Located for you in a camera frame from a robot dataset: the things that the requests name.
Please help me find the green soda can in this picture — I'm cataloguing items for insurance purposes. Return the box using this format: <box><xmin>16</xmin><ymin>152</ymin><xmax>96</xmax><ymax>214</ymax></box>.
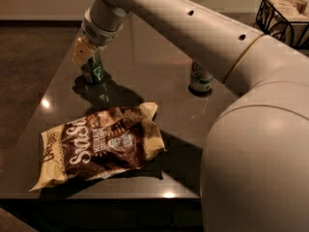
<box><xmin>81</xmin><ymin>52</ymin><xmax>104</xmax><ymax>84</ymax></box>

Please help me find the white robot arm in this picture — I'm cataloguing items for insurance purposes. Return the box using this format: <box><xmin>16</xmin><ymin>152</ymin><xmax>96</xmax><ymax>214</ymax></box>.
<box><xmin>82</xmin><ymin>0</ymin><xmax>309</xmax><ymax>232</ymax></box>

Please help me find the white 7up can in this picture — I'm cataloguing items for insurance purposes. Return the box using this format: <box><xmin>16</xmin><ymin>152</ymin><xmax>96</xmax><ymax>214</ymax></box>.
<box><xmin>189</xmin><ymin>62</ymin><xmax>213</xmax><ymax>93</ymax></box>

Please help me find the brown yellow chip bag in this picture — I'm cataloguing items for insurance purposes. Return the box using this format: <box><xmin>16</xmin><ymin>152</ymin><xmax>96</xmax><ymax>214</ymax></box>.
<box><xmin>34</xmin><ymin>102</ymin><xmax>164</xmax><ymax>189</ymax></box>

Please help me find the black wire napkin holder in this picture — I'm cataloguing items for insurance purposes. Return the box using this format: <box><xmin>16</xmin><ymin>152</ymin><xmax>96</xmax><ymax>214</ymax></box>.
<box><xmin>256</xmin><ymin>0</ymin><xmax>309</xmax><ymax>49</ymax></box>

